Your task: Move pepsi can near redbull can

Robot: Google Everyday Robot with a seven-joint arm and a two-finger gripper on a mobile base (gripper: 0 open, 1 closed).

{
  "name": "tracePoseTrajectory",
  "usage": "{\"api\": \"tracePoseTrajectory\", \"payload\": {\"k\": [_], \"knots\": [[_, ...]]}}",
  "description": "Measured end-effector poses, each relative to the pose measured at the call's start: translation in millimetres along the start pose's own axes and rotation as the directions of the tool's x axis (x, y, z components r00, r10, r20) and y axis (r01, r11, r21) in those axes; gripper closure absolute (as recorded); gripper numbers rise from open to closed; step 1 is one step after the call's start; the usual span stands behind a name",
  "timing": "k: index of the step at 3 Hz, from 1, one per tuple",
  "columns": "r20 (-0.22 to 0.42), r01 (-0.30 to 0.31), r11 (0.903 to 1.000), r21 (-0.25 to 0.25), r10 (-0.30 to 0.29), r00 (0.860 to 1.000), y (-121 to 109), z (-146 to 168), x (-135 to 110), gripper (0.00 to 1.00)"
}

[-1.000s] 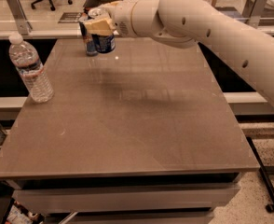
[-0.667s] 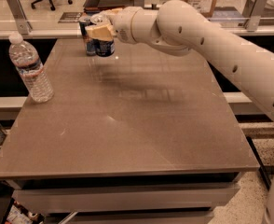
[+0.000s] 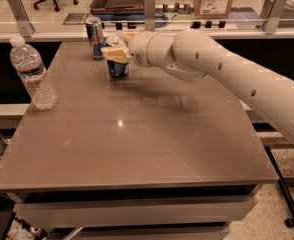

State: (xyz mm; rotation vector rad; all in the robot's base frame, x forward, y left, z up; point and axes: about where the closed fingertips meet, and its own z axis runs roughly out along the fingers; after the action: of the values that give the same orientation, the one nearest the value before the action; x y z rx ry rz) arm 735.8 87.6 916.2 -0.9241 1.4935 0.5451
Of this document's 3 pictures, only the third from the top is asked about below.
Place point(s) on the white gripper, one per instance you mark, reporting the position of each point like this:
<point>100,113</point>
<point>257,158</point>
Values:
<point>139,49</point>

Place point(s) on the blue pepsi can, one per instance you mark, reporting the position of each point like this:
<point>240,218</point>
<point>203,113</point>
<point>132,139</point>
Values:
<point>116,69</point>

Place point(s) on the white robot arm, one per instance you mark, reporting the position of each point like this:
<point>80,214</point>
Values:
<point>191,55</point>

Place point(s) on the redbull can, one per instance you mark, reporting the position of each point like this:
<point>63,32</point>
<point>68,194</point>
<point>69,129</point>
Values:
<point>95,36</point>

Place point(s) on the clear plastic water bottle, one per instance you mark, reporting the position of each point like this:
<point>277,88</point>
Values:
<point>30,68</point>

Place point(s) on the cardboard box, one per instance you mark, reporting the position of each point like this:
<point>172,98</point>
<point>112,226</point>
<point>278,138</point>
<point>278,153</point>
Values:
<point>212,9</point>

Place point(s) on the upper grey drawer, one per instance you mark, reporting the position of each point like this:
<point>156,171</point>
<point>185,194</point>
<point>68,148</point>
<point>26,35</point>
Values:
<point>136,212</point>

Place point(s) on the grey drawer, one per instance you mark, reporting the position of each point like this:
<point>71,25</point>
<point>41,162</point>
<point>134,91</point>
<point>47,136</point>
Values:
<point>136,212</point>
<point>207,231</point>

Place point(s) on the lower grey drawer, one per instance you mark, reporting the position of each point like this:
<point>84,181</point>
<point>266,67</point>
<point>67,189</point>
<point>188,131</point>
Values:
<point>207,231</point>

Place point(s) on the black wheeled stand leg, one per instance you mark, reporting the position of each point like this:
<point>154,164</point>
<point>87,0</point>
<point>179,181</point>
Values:
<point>289,222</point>

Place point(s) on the middle metal glass post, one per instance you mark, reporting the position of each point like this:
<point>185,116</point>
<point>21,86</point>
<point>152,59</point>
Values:
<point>149,15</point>

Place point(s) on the metal glass post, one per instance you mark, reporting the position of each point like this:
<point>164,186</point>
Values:
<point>149,15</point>
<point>273,16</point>
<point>24,24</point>

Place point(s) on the left metal glass post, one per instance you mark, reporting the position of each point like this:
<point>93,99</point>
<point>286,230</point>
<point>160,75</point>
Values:
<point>24,24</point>

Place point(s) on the right metal glass post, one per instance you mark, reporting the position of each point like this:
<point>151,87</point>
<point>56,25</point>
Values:
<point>273,16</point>

